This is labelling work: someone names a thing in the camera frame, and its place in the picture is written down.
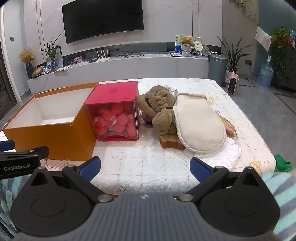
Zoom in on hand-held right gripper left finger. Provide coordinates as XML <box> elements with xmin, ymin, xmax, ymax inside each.
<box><xmin>26</xmin><ymin>156</ymin><xmax>114</xmax><ymax>204</ymax></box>

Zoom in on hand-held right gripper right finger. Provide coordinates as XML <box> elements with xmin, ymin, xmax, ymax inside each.
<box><xmin>179</xmin><ymin>157</ymin><xmax>267</xmax><ymax>202</ymax></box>

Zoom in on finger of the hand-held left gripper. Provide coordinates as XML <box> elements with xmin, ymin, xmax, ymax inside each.
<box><xmin>0</xmin><ymin>140</ymin><xmax>15</xmax><ymax>152</ymax></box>
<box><xmin>0</xmin><ymin>146</ymin><xmax>50</xmax><ymax>162</ymax></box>

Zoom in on orange cardboard box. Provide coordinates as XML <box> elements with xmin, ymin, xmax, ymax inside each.
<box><xmin>2</xmin><ymin>82</ymin><xmax>100</xmax><ymax>162</ymax></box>

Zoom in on white crinkled cloth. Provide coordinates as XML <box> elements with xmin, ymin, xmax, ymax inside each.
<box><xmin>194</xmin><ymin>138</ymin><xmax>242</xmax><ymax>169</ymax></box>

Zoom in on toast shaped plush toy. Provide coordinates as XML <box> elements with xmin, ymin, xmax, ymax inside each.
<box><xmin>159</xmin><ymin>135</ymin><xmax>186</xmax><ymax>151</ymax></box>

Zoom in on silver snack packet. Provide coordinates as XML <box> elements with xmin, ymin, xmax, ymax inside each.
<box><xmin>217</xmin><ymin>111</ymin><xmax>239</xmax><ymax>140</ymax></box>

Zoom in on brown plush toy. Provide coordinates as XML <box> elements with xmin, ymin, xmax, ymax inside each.
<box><xmin>136</xmin><ymin>85</ymin><xmax>179</xmax><ymax>138</ymax></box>

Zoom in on pile of red round discs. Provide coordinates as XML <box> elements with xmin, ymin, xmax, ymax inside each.
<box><xmin>92</xmin><ymin>103</ymin><xmax>137</xmax><ymax>138</ymax></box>

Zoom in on white lace tablecloth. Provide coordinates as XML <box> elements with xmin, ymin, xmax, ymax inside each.
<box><xmin>40</xmin><ymin>77</ymin><xmax>277</xmax><ymax>198</ymax></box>

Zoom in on red lidded clear storage box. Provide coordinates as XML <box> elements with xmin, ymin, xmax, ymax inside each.
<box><xmin>85</xmin><ymin>81</ymin><xmax>140</xmax><ymax>142</ymax></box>

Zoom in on brown straw hat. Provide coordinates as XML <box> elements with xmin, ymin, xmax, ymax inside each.
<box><xmin>32</xmin><ymin>66</ymin><xmax>45</xmax><ymax>78</ymax></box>

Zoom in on green slipper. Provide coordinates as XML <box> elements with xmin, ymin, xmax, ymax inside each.
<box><xmin>274</xmin><ymin>154</ymin><xmax>293</xmax><ymax>173</ymax></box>

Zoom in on yellow flowers in dark vase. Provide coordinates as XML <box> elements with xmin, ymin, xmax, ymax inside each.
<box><xmin>18</xmin><ymin>48</ymin><xmax>36</xmax><ymax>79</ymax></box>

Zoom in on light blue striped pants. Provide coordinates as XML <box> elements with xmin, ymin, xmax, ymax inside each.
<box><xmin>0</xmin><ymin>172</ymin><xmax>296</xmax><ymax>235</ymax></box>

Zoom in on pink space heater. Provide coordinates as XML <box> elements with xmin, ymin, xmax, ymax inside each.
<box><xmin>227</xmin><ymin>73</ymin><xmax>239</xmax><ymax>95</ymax></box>

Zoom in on green plant in glass vase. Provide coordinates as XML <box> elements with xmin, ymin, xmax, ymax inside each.
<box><xmin>39</xmin><ymin>34</ymin><xmax>62</xmax><ymax>71</ymax></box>

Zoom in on grey pedal trash bin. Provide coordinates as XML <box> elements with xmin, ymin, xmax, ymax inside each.
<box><xmin>207</xmin><ymin>53</ymin><xmax>228</xmax><ymax>85</ymax></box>

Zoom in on white router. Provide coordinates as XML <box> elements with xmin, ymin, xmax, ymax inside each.
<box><xmin>95</xmin><ymin>47</ymin><xmax>111</xmax><ymax>63</ymax></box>

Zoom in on grey marble television cabinet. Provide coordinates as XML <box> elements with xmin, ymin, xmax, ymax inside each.
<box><xmin>27</xmin><ymin>42</ymin><xmax>210</xmax><ymax>94</ymax></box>

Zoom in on blue water bottle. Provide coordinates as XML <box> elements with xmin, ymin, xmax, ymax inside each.
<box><xmin>257</xmin><ymin>62</ymin><xmax>275</xmax><ymax>88</ymax></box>

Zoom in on tall potted plant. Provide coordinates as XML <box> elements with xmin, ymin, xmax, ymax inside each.
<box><xmin>217</xmin><ymin>35</ymin><xmax>248</xmax><ymax>73</ymax></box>

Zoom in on white round hand fan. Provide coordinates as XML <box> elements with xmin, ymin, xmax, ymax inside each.
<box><xmin>193</xmin><ymin>40</ymin><xmax>204</xmax><ymax>55</ymax></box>

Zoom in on small teddy bear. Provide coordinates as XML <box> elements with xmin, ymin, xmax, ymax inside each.
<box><xmin>181</xmin><ymin>35</ymin><xmax>195</xmax><ymax>47</ymax></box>

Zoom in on green picture board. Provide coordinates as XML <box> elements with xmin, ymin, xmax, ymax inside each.
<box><xmin>175</xmin><ymin>35</ymin><xmax>203</xmax><ymax>55</ymax></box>

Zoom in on dark cabinet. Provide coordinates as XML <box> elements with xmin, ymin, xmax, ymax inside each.
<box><xmin>272</xmin><ymin>44</ymin><xmax>296</xmax><ymax>91</ymax></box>

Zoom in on hanging white cloth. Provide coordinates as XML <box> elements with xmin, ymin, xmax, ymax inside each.
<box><xmin>255</xmin><ymin>26</ymin><xmax>272</xmax><ymax>52</ymax></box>

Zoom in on leafy plant on cabinet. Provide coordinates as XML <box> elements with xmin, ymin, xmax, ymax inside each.
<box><xmin>270</xmin><ymin>26</ymin><xmax>292</xmax><ymax>80</ymax></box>

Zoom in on hanging vine plant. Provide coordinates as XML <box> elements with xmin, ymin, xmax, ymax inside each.
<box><xmin>228</xmin><ymin>0</ymin><xmax>260</xmax><ymax>26</ymax></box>

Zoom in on black wall television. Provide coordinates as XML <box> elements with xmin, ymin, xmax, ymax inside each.
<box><xmin>62</xmin><ymin>0</ymin><xmax>144</xmax><ymax>44</ymax></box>

